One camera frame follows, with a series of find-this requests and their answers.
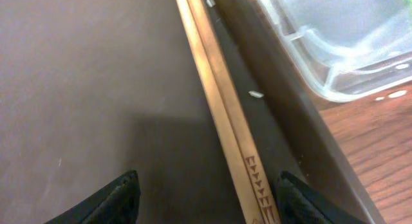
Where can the clear plastic waste bin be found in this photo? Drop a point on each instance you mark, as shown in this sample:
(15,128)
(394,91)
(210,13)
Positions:
(345,49)

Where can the wooden chopstick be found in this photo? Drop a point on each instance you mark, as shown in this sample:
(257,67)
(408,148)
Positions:
(250,159)
(238,171)

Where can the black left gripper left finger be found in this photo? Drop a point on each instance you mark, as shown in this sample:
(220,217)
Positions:
(117,202)

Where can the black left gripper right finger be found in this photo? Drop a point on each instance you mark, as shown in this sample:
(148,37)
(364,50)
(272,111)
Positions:
(298,203)

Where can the dark brown serving tray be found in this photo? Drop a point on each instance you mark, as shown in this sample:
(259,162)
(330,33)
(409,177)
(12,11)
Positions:
(93,88)

